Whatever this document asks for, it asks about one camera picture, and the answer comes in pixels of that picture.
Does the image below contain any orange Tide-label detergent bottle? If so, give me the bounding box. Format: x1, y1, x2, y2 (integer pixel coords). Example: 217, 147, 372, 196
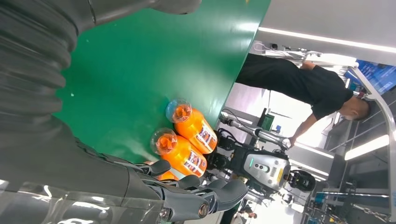
143, 161, 186, 182

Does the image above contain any white gantry frame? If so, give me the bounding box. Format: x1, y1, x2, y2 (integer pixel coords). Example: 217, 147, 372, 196
304, 51, 396, 218

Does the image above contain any blue wall screen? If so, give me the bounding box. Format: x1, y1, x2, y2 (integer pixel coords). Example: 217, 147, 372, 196
343, 59, 396, 95

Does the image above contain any background humanoid robot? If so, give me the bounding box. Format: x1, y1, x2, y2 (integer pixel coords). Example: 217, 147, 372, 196
205, 108, 317, 202

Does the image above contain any standing person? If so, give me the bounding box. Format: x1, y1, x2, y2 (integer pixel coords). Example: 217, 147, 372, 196
235, 53, 371, 148

